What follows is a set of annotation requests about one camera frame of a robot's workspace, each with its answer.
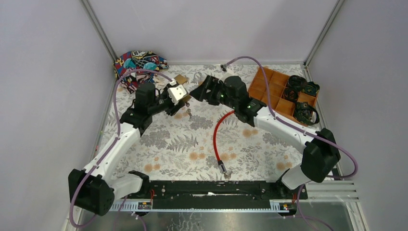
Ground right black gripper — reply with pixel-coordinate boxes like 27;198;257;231
189;75;237;110

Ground small metal key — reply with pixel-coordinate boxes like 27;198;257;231
186;102;192;119

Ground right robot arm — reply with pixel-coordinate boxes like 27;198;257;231
190;76;340;198

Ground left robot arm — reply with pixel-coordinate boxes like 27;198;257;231
68;80;189;216

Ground open brass padlock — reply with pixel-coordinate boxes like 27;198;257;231
174;75;189;85

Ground floral table mat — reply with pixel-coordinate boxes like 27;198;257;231
90;64;335;182

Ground colourful patterned cloth bag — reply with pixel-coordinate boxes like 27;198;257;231
113;51;169;93

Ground orange compartment tray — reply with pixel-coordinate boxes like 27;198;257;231
248;67;320;126

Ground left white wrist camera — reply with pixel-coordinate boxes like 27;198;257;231
167;79;188;105

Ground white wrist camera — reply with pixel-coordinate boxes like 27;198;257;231
220;64;228;72
167;79;188;105

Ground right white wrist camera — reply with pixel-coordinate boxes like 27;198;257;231
220;64;228;72

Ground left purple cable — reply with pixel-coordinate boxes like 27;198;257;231
69;68;174;231

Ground purple cable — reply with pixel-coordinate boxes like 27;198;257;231
69;68;174;231
223;56;359;231

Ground red cable lock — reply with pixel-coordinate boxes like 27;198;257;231
212;111;234;180

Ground black coiled strap middle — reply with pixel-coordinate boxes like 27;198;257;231
281;87;300;102

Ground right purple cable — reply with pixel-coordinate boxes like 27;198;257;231
223;56;359;231

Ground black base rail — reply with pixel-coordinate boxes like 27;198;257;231
127;180;308;213

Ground black patterned strap bundle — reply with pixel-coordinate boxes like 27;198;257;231
293;101;320;126

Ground dark green coiled strap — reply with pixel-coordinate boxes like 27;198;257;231
303;81;320;97

